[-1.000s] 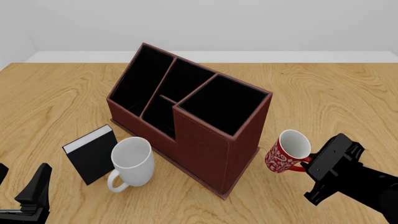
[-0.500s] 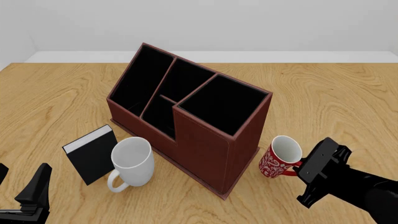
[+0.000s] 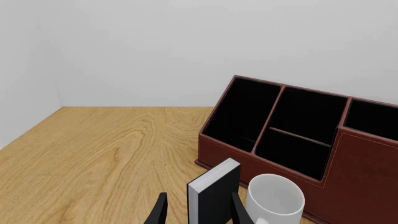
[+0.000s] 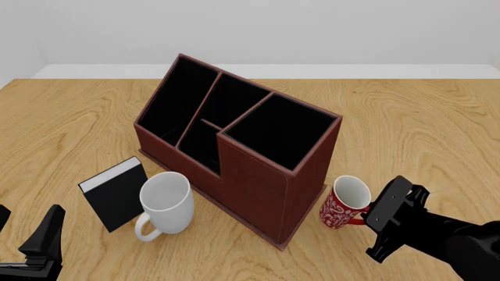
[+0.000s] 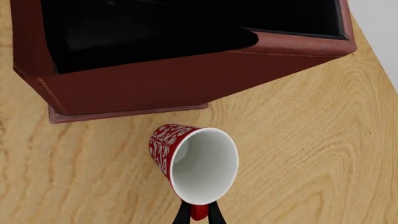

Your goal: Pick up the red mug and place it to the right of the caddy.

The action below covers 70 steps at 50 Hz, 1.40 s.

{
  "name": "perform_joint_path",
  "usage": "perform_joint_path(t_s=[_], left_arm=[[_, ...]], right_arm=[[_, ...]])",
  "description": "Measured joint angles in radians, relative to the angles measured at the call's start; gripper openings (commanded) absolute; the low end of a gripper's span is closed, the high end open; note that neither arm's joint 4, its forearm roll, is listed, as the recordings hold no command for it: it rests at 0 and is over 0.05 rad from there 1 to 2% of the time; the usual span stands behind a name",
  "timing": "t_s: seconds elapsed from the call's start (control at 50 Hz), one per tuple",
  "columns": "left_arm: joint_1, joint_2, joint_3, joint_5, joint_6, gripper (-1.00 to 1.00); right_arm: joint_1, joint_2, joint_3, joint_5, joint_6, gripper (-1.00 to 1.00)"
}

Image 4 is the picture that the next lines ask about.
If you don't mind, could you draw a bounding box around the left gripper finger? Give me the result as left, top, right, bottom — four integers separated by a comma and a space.
0, 204, 12, 233
18, 204, 66, 262

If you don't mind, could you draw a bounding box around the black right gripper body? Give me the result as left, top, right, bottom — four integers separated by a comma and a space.
366, 185, 431, 265

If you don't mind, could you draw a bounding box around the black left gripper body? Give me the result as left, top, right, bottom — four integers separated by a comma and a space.
0, 257, 64, 281

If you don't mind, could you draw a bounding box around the red patterned mug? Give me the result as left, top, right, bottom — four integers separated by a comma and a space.
319, 174, 373, 229

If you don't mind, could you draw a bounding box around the white mug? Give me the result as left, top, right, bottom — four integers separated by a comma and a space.
134, 171, 195, 243

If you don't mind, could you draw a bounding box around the red-brown desk caddy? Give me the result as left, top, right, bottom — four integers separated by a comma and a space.
133, 52, 344, 252

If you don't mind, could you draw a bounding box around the black book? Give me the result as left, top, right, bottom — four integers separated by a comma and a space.
77, 155, 149, 234

